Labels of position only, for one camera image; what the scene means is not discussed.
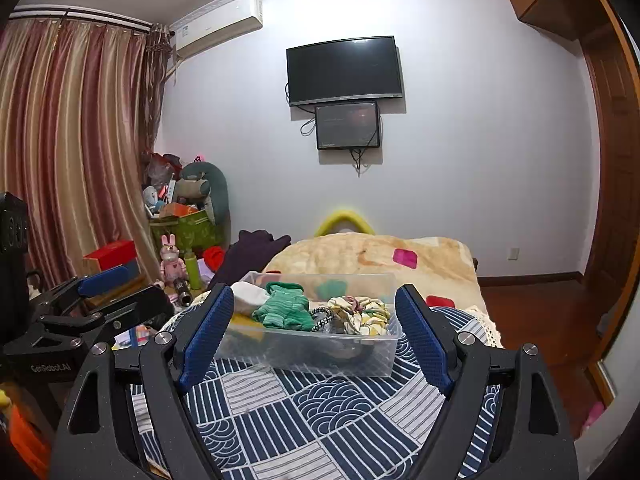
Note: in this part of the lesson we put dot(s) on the red cloth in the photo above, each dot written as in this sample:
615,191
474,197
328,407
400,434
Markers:
214,259

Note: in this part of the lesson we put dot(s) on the dark purple garment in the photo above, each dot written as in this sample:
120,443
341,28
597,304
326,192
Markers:
245,255

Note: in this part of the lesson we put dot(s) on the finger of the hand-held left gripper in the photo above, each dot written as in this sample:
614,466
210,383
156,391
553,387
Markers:
107,280
135,307

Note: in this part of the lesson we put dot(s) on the curtain rail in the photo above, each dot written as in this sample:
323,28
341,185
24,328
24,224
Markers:
80,15

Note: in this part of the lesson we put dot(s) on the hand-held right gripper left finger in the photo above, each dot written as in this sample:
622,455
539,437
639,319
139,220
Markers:
207,335

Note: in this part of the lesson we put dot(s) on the green cardboard box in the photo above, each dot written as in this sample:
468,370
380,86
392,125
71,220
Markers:
192,232

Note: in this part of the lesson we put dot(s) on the small black wall monitor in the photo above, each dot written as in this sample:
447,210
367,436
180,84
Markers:
347,125

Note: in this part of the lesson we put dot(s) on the grey plush toy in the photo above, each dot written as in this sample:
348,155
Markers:
215,190

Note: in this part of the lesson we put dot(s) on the green knitted glove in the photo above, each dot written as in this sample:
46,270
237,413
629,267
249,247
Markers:
282,310

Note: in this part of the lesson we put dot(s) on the pink rabbit toy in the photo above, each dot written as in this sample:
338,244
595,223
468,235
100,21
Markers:
172,260

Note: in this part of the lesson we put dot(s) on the beige printed blanket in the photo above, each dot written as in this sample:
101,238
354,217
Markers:
350,255

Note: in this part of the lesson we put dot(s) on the red box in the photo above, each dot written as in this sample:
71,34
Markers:
110,255

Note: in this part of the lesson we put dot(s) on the black patterned cloth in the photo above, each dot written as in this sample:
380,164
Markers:
322,317

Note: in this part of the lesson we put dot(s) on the pile of papers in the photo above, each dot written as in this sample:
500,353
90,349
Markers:
132,337

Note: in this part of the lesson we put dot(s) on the white wall socket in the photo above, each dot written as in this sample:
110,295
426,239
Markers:
513,253

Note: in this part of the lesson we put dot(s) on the pink cloth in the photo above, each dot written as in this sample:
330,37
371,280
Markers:
594,415

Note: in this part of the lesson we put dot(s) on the white sock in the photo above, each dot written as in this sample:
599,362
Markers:
247,300

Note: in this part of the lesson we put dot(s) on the floral fabric scrunchie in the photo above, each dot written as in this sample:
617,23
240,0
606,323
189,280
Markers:
365,315

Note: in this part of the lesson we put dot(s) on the clear plastic storage box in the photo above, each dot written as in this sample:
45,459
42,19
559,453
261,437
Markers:
300,357

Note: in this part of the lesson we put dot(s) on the white air conditioner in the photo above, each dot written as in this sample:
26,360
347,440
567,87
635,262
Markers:
217,27

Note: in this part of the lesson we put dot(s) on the black wall television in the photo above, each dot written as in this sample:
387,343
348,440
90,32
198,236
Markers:
345,70

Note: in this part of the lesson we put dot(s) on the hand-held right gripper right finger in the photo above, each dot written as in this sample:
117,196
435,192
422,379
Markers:
425,340

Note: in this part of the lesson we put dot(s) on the black flashlight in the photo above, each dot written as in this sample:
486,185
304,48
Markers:
182,291

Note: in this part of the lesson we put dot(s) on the blue white patterned bedsheet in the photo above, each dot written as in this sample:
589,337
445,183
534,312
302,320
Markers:
320,410

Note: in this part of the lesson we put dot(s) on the green bottle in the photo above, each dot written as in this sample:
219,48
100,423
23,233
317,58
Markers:
192,270

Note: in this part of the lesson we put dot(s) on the white lace cloth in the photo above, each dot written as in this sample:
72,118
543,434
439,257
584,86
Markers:
487,325

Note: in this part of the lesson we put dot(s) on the striped brown curtain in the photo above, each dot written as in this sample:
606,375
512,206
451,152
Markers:
75,150

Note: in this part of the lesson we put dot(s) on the orange cloth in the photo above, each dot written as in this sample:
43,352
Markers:
25,435

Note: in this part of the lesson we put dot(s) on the wooden door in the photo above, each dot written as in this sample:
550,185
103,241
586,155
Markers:
607,160

